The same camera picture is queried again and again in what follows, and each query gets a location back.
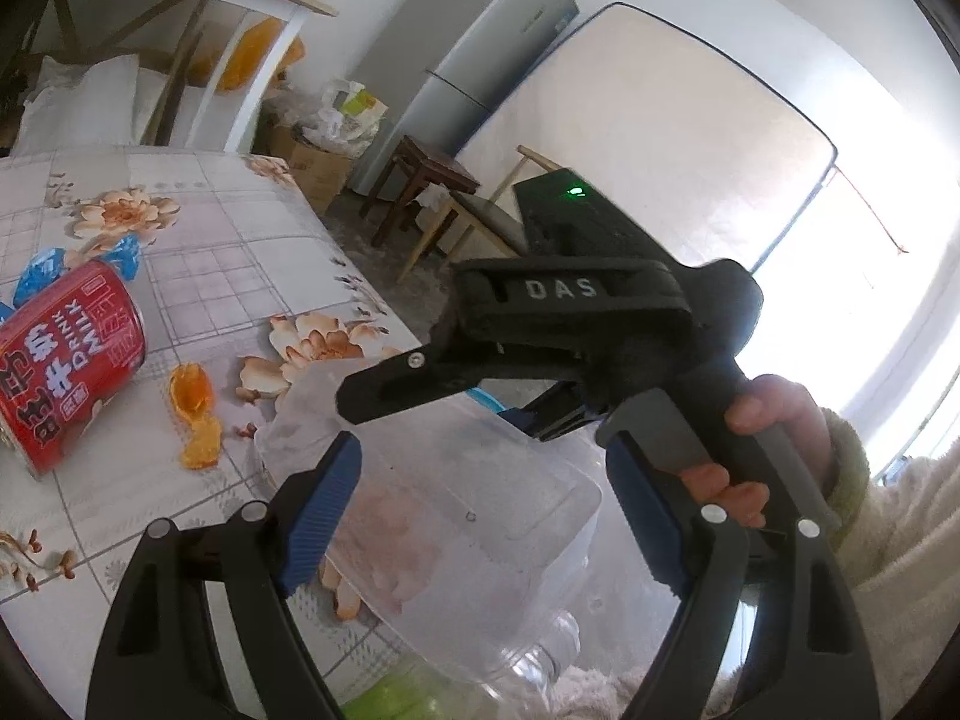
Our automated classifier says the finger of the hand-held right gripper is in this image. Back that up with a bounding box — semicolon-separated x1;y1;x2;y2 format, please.
335;334;601;425
499;379;623;443

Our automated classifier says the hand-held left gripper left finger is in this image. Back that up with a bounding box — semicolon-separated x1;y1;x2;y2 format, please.
85;431;363;720

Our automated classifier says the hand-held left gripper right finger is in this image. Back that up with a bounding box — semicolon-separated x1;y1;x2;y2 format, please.
596;388;880;720

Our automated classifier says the clear plastic container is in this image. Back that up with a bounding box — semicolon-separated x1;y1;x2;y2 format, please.
255;364;605;706

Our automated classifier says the blue wrapper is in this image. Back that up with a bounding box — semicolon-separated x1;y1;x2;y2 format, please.
0;235;143;316

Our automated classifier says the person's right forearm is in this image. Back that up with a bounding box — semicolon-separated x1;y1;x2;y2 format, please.
821;409;960;698

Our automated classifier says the person's right hand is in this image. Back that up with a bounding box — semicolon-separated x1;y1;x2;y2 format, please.
679;373;835;527

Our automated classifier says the orange peel piece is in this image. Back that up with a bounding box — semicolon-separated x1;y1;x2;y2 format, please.
166;362;207;421
180;416;224;470

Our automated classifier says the wooden chair with dark seat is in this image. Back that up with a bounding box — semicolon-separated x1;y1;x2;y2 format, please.
397;144;571;286

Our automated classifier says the white leaning mattress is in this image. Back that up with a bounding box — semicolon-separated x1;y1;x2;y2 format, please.
454;1;839;293

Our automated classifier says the brown wooden stool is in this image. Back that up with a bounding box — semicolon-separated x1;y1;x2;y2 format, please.
360;133;481;247

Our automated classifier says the cardboard box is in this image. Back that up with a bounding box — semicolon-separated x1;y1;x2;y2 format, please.
259;124;361;215

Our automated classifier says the white bag with green print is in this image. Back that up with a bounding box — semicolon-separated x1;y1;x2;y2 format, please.
322;79;391;136

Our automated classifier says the red drink can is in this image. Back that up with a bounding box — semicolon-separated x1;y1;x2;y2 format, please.
0;259;147;479

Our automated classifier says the crumpled clear plastic bag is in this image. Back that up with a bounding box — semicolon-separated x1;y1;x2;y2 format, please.
266;90;338;136

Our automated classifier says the silver fridge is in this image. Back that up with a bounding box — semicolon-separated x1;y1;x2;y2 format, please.
349;0;580;200

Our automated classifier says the white shelf table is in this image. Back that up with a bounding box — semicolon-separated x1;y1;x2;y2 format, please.
56;0;338;155

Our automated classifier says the yellow plastic bag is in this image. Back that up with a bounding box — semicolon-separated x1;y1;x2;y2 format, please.
214;19;307;95

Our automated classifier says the white sack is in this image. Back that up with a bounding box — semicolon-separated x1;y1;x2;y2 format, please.
15;52;218;158

